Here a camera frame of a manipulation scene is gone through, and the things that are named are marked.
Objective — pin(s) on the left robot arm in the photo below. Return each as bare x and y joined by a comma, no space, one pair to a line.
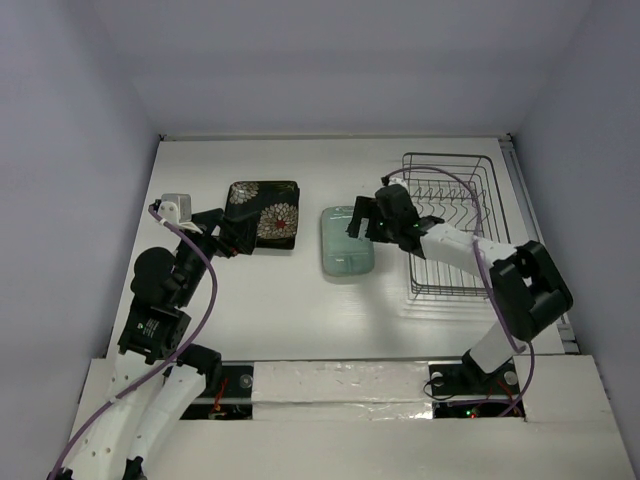
158,370

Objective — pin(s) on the pale green plate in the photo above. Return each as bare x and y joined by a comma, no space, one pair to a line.
342,255

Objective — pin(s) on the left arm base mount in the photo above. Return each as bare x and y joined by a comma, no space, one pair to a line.
228,379

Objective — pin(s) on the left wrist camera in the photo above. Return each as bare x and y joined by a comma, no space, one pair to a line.
175,209

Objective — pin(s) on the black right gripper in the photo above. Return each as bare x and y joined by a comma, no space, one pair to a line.
370,220

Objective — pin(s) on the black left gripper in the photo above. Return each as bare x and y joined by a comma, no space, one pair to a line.
241,228

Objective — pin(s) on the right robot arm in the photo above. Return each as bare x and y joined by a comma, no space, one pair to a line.
523,284

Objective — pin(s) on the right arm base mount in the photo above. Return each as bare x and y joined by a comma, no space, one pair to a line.
462,377

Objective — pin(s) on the black floral square plate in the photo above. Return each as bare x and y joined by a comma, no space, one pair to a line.
274,205

